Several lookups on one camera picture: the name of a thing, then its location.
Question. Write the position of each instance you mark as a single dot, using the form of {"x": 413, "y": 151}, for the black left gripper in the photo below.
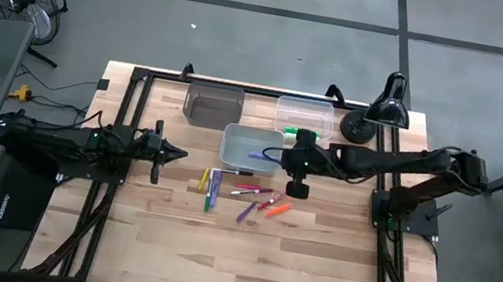
{"x": 154, "y": 173}

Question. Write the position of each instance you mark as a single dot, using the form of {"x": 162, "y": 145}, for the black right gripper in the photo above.
{"x": 314, "y": 158}

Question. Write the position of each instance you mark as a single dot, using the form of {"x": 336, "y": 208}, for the green highlighter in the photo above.
{"x": 291, "y": 130}

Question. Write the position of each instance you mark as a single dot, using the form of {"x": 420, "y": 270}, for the yellow highlighter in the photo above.
{"x": 203, "y": 180}

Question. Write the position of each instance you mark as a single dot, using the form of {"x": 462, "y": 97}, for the purple highlighter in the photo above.
{"x": 259, "y": 155}
{"x": 215, "y": 191}

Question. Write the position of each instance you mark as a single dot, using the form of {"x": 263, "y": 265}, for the thin red marker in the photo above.
{"x": 271, "y": 202}

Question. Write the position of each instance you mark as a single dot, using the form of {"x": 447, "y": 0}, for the green Expo marker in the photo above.
{"x": 207, "y": 202}

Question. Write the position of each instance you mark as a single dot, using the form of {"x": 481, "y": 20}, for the orange highlighter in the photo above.
{"x": 279, "y": 210}

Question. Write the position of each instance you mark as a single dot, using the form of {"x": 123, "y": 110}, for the pink highlighter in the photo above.
{"x": 249, "y": 186}

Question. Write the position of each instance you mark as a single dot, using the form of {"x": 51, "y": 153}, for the white plastic storage bin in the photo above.
{"x": 243, "y": 145}

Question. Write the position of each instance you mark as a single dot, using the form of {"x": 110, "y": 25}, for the black Expo marker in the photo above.
{"x": 241, "y": 173}

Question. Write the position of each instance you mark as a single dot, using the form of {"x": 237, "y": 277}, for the thin purple marker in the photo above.
{"x": 246, "y": 212}

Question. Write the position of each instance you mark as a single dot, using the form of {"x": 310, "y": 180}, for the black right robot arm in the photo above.
{"x": 380, "y": 159}

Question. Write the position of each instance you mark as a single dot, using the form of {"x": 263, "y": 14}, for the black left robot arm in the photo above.
{"x": 54, "y": 140}

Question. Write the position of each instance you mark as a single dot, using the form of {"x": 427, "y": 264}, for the clear plastic bin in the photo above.
{"x": 304, "y": 111}

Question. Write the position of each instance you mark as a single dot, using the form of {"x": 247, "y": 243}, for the smoky gray plastic bin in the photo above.
{"x": 212, "y": 109}

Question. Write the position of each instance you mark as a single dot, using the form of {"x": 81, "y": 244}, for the black desk lamp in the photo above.
{"x": 388, "y": 109}

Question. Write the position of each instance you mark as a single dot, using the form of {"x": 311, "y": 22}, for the small black block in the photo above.
{"x": 103, "y": 84}

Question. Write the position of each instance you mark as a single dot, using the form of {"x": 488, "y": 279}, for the white floor scrap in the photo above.
{"x": 193, "y": 26}

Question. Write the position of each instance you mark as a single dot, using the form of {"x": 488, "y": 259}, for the black clamp lever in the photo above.
{"x": 440, "y": 211}

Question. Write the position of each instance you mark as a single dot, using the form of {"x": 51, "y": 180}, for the yellow power plug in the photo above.
{"x": 22, "y": 92}

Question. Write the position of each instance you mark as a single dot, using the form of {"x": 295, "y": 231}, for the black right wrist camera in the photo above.
{"x": 290, "y": 160}

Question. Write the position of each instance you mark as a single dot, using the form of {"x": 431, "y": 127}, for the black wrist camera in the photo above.
{"x": 290, "y": 160}
{"x": 148, "y": 139}

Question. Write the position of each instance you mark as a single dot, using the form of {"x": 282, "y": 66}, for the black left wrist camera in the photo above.
{"x": 148, "y": 139}

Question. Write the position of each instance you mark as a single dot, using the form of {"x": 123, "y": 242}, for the black aluminium table frame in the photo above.
{"x": 261, "y": 92}

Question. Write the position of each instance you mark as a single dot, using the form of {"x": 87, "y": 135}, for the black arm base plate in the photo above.
{"x": 420, "y": 226}
{"x": 74, "y": 171}

